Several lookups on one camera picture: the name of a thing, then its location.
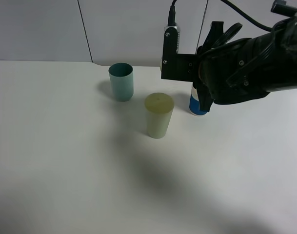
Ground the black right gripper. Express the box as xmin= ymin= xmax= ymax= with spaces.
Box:
xmin=193 ymin=21 xmax=270 ymax=112

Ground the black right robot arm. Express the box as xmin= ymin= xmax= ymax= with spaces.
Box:
xmin=198 ymin=13 xmax=297 ymax=105

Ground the clear cup with blue sleeve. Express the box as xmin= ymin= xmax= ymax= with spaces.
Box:
xmin=189 ymin=81 xmax=207 ymax=116

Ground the pale green plastic cup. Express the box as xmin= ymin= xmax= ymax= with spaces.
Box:
xmin=144 ymin=93 xmax=175 ymax=139

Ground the teal plastic cup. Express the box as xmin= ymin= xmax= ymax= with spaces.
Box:
xmin=108 ymin=63 xmax=134 ymax=102

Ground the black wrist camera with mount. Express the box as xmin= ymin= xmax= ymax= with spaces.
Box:
xmin=161 ymin=26 xmax=199 ymax=82

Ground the black camera cable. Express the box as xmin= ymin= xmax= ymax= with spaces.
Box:
xmin=167 ymin=0 xmax=276 ymax=32

